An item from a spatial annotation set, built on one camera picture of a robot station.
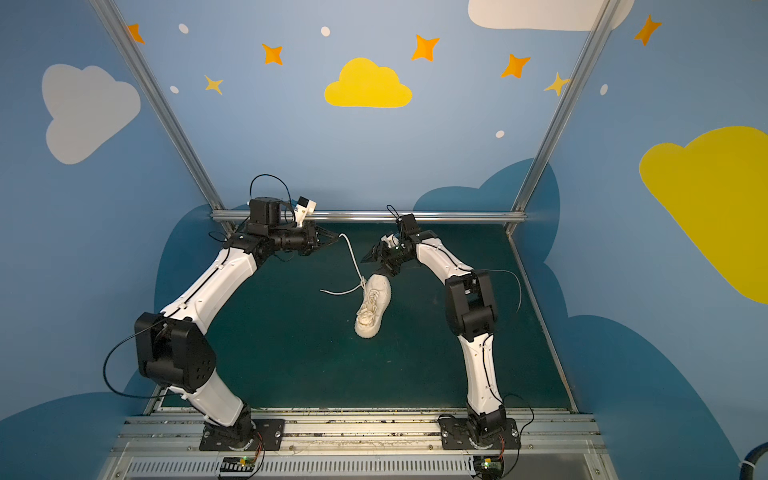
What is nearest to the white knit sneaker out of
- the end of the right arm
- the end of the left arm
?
the end of the right arm

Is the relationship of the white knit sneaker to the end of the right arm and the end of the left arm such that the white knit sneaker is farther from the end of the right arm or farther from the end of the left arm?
the end of the left arm

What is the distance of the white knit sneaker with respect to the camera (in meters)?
0.90
